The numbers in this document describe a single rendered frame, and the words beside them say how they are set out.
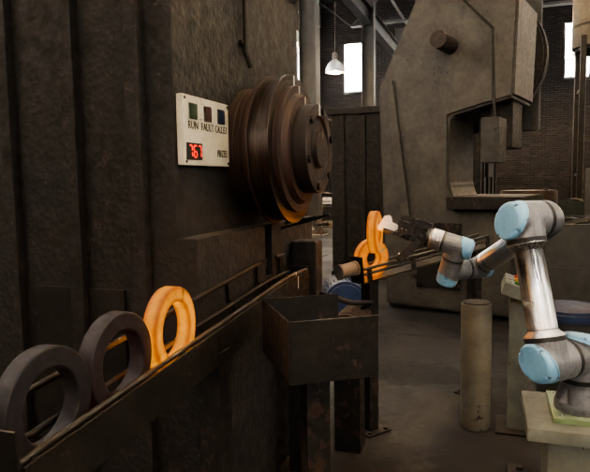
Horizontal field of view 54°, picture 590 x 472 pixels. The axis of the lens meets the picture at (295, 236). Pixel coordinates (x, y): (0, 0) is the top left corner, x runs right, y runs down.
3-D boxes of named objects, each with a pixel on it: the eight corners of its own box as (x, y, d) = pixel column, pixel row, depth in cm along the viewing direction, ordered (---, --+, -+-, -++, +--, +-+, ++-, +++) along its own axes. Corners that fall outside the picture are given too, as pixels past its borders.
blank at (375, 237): (365, 213, 206) (375, 213, 205) (373, 208, 221) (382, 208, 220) (366, 257, 209) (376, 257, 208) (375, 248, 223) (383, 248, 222)
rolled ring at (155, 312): (148, 313, 113) (133, 312, 114) (165, 391, 120) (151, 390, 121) (188, 272, 130) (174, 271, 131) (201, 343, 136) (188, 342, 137)
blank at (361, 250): (364, 285, 233) (370, 286, 231) (346, 255, 228) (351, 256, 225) (389, 259, 239) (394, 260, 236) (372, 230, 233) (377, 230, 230)
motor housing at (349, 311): (328, 453, 218) (327, 312, 213) (343, 429, 238) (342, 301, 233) (362, 458, 213) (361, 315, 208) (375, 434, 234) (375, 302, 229)
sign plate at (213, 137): (177, 165, 149) (175, 93, 148) (223, 167, 174) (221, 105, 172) (185, 165, 148) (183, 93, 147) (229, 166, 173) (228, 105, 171)
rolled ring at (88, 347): (147, 298, 114) (132, 297, 115) (84, 332, 97) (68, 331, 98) (156, 385, 118) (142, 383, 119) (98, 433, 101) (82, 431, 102)
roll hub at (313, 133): (291, 194, 175) (290, 99, 172) (318, 192, 201) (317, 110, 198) (309, 194, 173) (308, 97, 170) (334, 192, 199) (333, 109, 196)
